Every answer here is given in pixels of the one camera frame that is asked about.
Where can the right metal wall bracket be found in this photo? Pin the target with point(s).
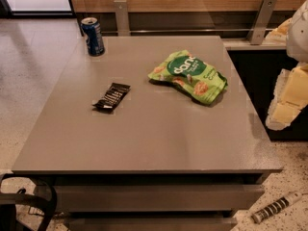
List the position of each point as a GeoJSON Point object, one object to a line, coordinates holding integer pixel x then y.
{"type": "Point", "coordinates": [262, 19]}

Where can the striped white tube on floor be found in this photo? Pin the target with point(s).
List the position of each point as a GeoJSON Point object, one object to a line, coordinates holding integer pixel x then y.
{"type": "Point", "coordinates": [276, 206]}

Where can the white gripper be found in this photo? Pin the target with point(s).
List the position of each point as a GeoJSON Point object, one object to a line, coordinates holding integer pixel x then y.
{"type": "Point", "coordinates": [298, 36]}

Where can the grey table with drawers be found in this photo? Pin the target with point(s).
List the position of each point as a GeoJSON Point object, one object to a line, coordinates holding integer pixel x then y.
{"type": "Point", "coordinates": [158, 161]}

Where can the black candy bar wrapper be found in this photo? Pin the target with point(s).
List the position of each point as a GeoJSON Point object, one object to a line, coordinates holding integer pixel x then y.
{"type": "Point", "coordinates": [112, 97]}

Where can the green snack bag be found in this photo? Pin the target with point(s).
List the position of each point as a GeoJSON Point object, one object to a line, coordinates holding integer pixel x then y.
{"type": "Point", "coordinates": [201, 81]}

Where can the blue pepsi can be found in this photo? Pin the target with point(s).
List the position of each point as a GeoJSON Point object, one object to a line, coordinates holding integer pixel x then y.
{"type": "Point", "coordinates": [94, 41]}

